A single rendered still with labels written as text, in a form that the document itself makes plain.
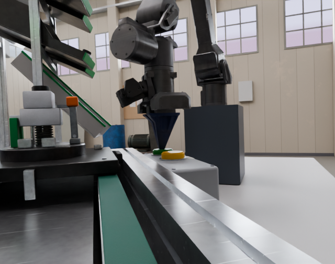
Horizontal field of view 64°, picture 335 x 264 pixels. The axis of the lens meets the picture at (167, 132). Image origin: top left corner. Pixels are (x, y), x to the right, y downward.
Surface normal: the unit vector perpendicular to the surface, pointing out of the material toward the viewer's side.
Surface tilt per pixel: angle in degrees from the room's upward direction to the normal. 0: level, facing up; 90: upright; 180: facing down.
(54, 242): 0
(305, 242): 0
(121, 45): 90
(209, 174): 90
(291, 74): 90
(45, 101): 90
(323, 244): 0
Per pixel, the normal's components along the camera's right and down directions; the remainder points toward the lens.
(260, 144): -0.36, 0.05
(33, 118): 0.27, 0.03
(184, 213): -0.04, -1.00
